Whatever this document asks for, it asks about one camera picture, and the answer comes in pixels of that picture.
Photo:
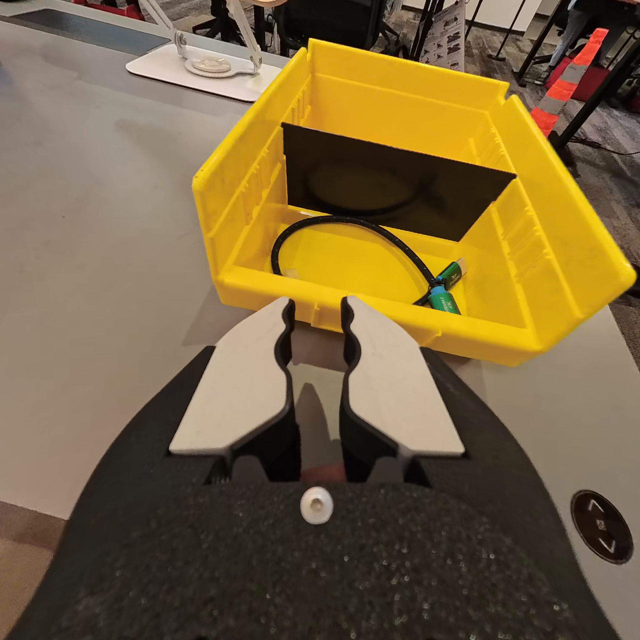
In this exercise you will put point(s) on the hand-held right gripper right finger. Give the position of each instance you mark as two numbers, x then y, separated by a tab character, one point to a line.
400	390

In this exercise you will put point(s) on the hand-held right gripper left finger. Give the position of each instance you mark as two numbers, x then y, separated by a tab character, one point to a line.
235	390

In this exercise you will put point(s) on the yellow storage bin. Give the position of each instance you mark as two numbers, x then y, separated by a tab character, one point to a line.
500	340

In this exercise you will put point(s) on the black desk height control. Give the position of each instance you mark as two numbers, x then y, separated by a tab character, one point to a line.
600	525

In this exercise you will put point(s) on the white tablet stand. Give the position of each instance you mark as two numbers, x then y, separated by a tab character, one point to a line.
160	70

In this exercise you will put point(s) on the orange reflective cone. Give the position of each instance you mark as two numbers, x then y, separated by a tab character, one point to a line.
565	85

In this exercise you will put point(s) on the printed white sheet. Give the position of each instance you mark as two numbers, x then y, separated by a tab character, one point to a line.
445	40

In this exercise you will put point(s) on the black office chair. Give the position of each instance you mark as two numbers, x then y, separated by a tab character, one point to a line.
330	20

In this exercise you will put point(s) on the red box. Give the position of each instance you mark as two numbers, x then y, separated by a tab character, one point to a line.
110	7

